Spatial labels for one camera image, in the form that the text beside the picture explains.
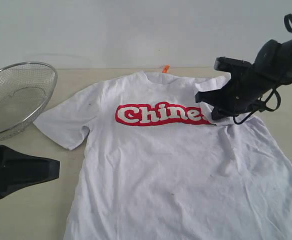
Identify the metal wire mesh basket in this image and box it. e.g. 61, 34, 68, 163
0, 61, 58, 141

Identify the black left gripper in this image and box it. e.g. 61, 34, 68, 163
0, 144, 60, 200

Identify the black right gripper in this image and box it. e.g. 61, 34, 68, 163
195, 74, 267, 121

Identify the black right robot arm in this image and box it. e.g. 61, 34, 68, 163
195, 39, 292, 120

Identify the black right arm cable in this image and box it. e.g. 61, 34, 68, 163
232, 13, 292, 125

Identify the white shirt with red print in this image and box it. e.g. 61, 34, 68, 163
35, 71, 292, 240

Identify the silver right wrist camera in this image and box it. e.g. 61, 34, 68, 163
213, 56, 251, 75

